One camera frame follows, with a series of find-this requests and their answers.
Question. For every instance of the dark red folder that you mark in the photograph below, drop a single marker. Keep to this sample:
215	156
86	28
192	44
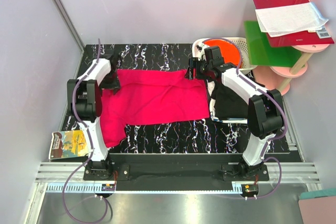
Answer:
260	4

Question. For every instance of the white mesh cloth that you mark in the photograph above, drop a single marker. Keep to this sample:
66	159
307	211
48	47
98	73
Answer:
284	20

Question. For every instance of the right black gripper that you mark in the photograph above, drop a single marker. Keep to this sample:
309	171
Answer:
194	64

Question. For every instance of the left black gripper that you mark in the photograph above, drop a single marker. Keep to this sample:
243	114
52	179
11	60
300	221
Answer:
114	86

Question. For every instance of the illustrated book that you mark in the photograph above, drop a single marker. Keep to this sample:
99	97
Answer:
68	144

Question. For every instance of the teal board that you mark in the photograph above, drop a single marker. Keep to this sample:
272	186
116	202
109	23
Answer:
318	194

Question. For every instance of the white slotted cable duct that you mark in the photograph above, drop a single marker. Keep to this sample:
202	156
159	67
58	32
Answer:
143	188

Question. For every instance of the orange t shirt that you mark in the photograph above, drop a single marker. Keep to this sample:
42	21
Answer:
229	52

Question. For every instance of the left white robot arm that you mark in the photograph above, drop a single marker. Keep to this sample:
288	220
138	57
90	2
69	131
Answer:
84	96

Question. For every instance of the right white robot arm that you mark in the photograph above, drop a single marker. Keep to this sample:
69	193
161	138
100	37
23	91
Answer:
265	115

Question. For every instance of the white plastic basket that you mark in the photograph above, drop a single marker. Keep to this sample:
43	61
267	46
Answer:
241	43

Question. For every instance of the pink wooden shelf stand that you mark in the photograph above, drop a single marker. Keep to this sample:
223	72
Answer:
308	43

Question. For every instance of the green plastic sheet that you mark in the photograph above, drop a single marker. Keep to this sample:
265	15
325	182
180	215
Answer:
262	54

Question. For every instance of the folded black white t shirt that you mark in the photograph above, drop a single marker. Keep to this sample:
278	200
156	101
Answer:
225	105

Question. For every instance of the pink board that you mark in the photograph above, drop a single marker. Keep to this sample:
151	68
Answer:
318	210

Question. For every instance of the magenta t shirt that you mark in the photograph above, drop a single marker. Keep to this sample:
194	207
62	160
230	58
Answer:
149	97

